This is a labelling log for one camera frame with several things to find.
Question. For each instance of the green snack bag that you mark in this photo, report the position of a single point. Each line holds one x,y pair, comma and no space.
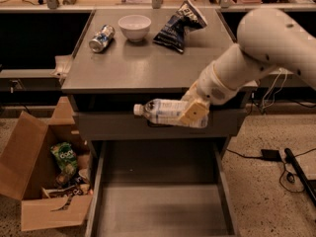
65,158

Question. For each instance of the white ceramic bowl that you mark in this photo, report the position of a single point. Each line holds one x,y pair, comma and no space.
134,27

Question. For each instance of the black bar on floor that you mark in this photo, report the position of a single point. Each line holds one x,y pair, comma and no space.
309,185

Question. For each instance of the open grey bottom drawer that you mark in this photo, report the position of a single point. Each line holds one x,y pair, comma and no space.
161,188

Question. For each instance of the brown snack package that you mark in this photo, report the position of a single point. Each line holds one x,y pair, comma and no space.
76,190

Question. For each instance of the black power adapter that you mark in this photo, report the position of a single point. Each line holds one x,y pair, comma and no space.
271,155

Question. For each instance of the silver blue soda can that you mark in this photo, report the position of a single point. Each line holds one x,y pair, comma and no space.
102,38

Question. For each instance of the brown cardboard box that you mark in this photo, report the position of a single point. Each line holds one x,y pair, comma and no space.
27,168

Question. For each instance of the clear plastic water bottle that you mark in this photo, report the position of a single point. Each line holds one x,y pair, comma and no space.
167,112

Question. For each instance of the dark blue chip bag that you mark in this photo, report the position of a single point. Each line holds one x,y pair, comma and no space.
186,19

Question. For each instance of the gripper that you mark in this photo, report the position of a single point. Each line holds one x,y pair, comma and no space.
210,87

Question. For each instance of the closed drawer with black handle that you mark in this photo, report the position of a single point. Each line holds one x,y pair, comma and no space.
125,126

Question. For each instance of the grey metal drawer cabinet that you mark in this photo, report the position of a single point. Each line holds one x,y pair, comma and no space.
130,73

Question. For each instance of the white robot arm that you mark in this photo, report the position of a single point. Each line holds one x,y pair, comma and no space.
267,39

